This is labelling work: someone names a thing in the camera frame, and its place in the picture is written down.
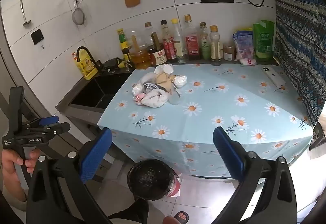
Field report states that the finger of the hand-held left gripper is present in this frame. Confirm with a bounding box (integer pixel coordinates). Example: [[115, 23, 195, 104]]
[[29, 123, 71, 137], [25, 116, 59, 128]]

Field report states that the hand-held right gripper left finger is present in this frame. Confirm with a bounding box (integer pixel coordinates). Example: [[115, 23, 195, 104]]
[[26, 127, 113, 224]]

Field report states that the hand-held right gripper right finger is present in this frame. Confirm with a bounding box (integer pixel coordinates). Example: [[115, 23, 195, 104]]
[[213, 127, 299, 224]]

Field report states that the clear plastic cup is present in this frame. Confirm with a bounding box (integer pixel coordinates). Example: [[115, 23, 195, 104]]
[[168, 93, 182, 105]]

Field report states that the brown paper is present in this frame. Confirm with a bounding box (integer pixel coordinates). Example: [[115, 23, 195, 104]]
[[155, 72, 176, 92]]

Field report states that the white cup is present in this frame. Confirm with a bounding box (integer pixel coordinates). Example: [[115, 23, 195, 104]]
[[154, 64, 174, 77]]

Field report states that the person's left forearm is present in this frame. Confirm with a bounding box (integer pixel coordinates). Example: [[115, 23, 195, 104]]
[[0, 186, 28, 213]]

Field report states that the person's left hand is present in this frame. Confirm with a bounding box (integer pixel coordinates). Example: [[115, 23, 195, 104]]
[[1, 149, 42, 201]]

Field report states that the grey sink cabinet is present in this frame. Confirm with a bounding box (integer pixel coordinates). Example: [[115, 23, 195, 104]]
[[55, 98, 123, 138]]

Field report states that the blue daisy tablecloth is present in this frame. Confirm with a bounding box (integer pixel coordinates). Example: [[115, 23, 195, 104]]
[[97, 62, 315, 179]]

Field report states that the black sink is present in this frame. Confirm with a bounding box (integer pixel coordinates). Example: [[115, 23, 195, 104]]
[[70, 75, 133, 110]]

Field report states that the yellow box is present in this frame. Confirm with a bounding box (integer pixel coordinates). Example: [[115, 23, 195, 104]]
[[76, 51, 98, 80]]

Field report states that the person's trouser leg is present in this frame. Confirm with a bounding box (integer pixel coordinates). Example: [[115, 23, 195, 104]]
[[109, 198, 150, 224]]

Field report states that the person's foot in sandal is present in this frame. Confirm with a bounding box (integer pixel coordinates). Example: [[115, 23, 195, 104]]
[[174, 211, 190, 224]]

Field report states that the black faucet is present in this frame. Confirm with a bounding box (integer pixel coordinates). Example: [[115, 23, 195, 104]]
[[76, 46, 104, 73]]

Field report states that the white phone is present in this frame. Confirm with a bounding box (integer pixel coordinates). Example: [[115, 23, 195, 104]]
[[262, 66, 286, 87]]

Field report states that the metal ladle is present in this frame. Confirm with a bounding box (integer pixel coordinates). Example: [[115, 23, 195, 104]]
[[19, 0, 32, 26]]

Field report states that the small brown jar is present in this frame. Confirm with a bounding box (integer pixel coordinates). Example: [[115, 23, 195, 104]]
[[223, 46, 235, 61]]

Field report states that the dark bottle yellow label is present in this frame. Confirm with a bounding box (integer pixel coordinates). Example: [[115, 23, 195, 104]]
[[117, 29, 131, 61]]

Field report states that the cooking oil jug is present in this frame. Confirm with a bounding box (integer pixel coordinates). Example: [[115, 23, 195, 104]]
[[129, 34, 151, 70]]

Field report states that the metal mesh strainer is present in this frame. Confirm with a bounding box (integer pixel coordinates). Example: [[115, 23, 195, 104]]
[[71, 0, 86, 27]]

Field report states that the orange cap beige label bottle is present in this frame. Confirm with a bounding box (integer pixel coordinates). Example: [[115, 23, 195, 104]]
[[209, 25, 224, 66]]

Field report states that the green label bottle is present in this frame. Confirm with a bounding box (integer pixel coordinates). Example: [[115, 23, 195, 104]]
[[199, 22, 211, 60]]

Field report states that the gold cap red label bottle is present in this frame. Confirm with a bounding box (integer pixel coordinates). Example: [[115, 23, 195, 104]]
[[184, 14, 200, 61]]

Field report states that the dark sauce jar white label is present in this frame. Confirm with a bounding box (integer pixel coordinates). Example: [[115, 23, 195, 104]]
[[146, 32, 166, 66]]

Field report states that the yellow cap clear bottle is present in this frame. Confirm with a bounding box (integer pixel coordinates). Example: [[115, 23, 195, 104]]
[[171, 19, 188, 64]]

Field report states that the green plastic bag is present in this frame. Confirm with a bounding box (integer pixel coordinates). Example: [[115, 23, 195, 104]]
[[253, 20, 276, 61]]

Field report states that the black cap red label bottle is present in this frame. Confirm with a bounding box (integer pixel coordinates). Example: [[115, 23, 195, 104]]
[[160, 20, 178, 63]]

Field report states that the clear bottle brown cap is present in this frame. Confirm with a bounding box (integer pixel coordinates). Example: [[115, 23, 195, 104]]
[[143, 22, 156, 47]]

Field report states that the blue patterned curtain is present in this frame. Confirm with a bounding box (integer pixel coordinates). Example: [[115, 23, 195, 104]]
[[267, 0, 326, 125]]

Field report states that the small black wall switch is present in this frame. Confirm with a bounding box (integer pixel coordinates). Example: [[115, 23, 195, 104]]
[[31, 29, 44, 45]]

